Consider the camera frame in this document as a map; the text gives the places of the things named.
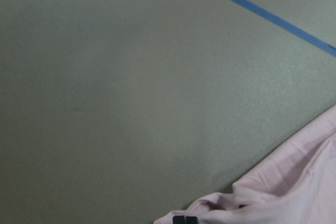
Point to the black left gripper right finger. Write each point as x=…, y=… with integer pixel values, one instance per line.
x=190, y=220

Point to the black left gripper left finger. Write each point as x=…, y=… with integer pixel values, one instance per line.
x=178, y=220

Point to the pink Snoopy t-shirt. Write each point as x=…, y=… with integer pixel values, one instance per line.
x=293, y=184

